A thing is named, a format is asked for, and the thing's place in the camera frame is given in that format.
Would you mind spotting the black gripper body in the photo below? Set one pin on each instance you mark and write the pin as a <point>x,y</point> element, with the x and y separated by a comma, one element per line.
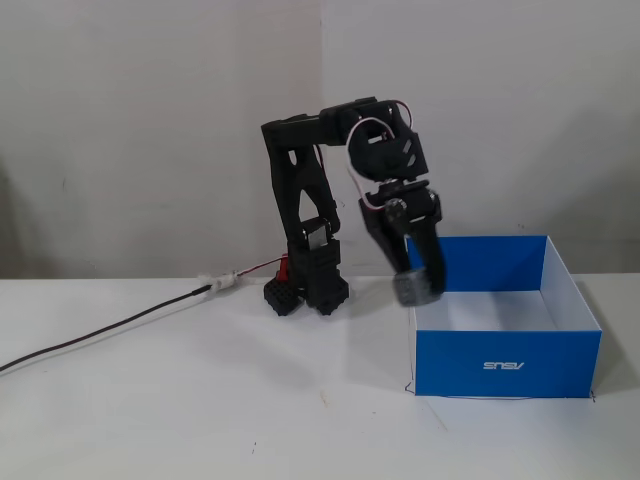
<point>417,206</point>

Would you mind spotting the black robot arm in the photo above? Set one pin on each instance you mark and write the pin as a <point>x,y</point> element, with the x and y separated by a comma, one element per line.
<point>300,165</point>

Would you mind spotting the gray hollow cube block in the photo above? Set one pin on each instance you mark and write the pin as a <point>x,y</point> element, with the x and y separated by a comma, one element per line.
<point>412,289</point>

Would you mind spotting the blue and white cardboard box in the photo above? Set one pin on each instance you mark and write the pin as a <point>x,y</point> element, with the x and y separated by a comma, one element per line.
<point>505,360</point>

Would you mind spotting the red table clamp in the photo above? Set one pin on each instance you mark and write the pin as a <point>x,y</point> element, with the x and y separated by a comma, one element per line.
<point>283,269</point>

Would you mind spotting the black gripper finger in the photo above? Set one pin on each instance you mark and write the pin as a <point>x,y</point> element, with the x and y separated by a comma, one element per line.
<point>430,260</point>
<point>392,250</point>

